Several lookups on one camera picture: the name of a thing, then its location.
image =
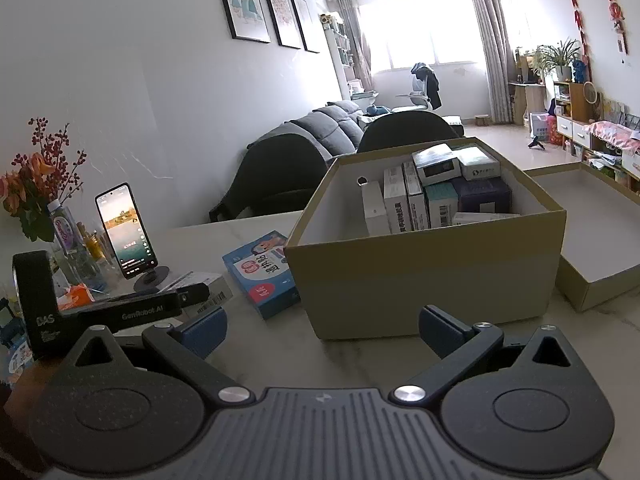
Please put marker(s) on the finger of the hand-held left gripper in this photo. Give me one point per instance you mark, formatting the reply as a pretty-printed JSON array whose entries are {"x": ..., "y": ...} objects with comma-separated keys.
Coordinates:
[{"x": 195, "y": 292}]

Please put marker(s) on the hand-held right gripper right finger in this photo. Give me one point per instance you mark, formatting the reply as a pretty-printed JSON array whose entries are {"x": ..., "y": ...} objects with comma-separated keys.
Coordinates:
[{"x": 442, "y": 330}]

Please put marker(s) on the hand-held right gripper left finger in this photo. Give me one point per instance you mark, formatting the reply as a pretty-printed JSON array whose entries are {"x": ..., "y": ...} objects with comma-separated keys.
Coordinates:
[{"x": 202, "y": 332}]

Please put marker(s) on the white barcode medicine box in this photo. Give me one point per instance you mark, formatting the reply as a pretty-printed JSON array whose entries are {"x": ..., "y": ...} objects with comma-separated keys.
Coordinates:
[{"x": 220, "y": 285}]

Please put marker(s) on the khaki cardboard box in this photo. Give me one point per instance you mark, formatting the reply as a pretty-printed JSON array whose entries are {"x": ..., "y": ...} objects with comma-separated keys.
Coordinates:
[{"x": 425, "y": 280}]

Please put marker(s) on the blue cartoon medicine box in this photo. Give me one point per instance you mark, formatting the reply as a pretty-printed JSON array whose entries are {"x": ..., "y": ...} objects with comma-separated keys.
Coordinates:
[{"x": 260, "y": 270}]

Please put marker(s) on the teal medicine box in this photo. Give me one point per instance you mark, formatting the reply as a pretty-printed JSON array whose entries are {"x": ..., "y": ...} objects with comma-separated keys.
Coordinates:
[{"x": 440, "y": 205}]

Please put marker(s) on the green white medicine box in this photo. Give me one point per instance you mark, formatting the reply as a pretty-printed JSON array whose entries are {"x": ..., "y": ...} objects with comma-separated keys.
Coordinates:
[{"x": 477, "y": 160}]

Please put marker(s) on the khaki cardboard box lid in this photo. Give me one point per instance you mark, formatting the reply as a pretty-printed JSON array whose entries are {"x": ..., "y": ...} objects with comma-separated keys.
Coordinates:
[{"x": 595, "y": 220}]

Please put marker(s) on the white marble desktop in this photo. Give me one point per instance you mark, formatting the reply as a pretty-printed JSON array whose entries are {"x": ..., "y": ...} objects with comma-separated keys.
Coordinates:
[{"x": 350, "y": 360}]

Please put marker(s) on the person's left hand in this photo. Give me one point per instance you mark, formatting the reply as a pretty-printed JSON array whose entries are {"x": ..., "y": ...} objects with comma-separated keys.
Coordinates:
[{"x": 22, "y": 390}]

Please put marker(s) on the small clear bottle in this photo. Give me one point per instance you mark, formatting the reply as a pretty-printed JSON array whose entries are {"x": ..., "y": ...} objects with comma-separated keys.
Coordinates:
[{"x": 87, "y": 272}]

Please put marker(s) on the water bottle purple label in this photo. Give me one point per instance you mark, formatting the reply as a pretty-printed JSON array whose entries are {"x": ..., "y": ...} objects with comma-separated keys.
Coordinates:
[{"x": 62, "y": 230}]

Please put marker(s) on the small yellow bottle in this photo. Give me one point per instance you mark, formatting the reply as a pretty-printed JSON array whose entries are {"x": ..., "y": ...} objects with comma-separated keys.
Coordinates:
[{"x": 95, "y": 245}]

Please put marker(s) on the smartphone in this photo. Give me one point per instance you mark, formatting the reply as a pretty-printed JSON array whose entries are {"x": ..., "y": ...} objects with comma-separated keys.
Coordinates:
[{"x": 125, "y": 230}]

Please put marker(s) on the flat white medicine box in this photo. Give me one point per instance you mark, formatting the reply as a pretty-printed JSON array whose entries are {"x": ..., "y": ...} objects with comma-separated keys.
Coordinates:
[{"x": 485, "y": 218}]

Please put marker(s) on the flower bouquet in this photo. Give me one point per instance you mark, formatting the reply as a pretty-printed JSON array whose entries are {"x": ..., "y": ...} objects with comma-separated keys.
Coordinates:
[{"x": 40, "y": 175}]

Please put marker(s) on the white dark stripe medicine box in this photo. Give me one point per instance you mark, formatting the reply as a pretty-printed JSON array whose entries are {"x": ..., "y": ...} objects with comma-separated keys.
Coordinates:
[{"x": 416, "y": 195}]

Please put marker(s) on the purple box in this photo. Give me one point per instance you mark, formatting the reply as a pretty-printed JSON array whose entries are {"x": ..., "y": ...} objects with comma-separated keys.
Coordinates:
[{"x": 482, "y": 192}]

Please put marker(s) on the black chair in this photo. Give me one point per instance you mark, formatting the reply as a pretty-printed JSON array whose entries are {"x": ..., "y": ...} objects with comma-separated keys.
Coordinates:
[
  {"x": 280, "y": 170},
  {"x": 405, "y": 130}
]

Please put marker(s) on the white black medicine box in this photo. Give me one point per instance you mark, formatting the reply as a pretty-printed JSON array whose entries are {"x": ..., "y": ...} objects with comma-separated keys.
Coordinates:
[{"x": 435, "y": 162}]

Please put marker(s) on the grey sofa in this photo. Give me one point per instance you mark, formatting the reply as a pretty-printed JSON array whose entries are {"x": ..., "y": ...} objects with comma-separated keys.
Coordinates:
[{"x": 320, "y": 130}]

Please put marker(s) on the small black floor stand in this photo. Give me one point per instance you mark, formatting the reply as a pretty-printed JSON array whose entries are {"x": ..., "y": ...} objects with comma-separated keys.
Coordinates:
[{"x": 537, "y": 144}]

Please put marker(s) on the black white ottoman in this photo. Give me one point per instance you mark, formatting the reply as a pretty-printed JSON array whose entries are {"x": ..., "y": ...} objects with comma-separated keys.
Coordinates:
[{"x": 452, "y": 121}]

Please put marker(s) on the white office chair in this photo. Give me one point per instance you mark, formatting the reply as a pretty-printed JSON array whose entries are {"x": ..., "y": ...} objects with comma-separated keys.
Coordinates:
[{"x": 410, "y": 100}]

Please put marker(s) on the small wooden computer desk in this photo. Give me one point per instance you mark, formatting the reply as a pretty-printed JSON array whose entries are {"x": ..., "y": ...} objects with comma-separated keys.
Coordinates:
[{"x": 525, "y": 100}]

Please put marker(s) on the dark jacket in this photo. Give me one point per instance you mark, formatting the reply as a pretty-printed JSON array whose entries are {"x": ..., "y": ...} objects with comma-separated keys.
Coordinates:
[{"x": 427, "y": 80}]

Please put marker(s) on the pink cloth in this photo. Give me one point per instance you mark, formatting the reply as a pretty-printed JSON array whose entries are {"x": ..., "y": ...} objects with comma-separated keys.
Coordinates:
[{"x": 615, "y": 135}]

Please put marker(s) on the wooden shelf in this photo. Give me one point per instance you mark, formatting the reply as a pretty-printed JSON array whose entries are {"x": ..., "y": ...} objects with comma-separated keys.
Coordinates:
[{"x": 570, "y": 102}]

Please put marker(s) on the white bookshelf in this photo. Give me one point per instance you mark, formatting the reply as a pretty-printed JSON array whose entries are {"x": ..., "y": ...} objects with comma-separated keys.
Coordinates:
[{"x": 340, "y": 55}]

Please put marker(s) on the grey curtain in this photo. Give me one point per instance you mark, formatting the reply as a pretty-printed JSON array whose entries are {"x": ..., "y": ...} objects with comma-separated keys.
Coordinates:
[
  {"x": 487, "y": 50},
  {"x": 355, "y": 40}
]

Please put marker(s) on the blue toy figure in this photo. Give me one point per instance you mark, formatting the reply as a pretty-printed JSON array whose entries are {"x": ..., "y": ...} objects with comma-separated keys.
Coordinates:
[{"x": 580, "y": 70}]

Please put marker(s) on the potted plant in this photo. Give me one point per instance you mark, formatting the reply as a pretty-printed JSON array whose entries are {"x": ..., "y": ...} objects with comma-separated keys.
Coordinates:
[{"x": 557, "y": 55}]

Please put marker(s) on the framed wall picture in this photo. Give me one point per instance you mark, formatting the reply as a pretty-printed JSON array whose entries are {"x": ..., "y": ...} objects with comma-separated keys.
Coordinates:
[{"x": 305, "y": 22}]

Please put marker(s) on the pink tree wall picture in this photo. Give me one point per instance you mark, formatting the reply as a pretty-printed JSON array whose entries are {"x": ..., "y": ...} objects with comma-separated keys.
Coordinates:
[{"x": 281, "y": 10}]

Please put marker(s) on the blue mountain wall picture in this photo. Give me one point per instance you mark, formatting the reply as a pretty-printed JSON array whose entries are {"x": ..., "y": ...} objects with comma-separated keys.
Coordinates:
[{"x": 241, "y": 0}]

